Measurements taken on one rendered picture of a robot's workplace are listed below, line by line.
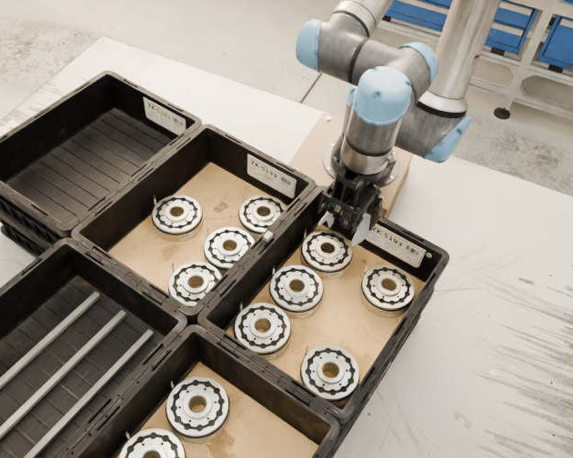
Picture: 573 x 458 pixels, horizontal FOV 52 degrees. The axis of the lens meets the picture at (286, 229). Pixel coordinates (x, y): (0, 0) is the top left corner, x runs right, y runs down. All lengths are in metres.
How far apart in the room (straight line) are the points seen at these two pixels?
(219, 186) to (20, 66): 2.03
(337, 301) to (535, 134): 2.04
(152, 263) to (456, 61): 0.71
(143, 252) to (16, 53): 2.21
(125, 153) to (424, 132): 0.67
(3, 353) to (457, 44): 1.01
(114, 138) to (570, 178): 2.07
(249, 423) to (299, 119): 0.94
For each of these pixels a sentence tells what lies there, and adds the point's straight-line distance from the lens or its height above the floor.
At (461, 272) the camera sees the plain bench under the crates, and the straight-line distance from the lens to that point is 1.42.
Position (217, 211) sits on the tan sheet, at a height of 0.83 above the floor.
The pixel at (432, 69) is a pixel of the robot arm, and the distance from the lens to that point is 0.94.
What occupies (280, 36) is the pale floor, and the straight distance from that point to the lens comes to 3.29.
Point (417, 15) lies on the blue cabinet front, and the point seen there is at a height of 0.37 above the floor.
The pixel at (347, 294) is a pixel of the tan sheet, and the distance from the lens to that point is 1.16.
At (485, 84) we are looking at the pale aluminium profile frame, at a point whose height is 0.14.
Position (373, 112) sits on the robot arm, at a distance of 0.82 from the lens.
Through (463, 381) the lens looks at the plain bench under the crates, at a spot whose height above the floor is 0.70.
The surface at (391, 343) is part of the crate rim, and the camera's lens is 1.00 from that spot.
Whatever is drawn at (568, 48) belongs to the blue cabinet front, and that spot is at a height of 0.42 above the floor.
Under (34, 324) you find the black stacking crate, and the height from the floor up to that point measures 0.83.
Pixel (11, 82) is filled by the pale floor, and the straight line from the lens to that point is 3.12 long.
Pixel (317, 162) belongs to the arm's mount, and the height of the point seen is 0.80.
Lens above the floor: 1.79
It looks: 51 degrees down
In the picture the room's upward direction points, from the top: 6 degrees clockwise
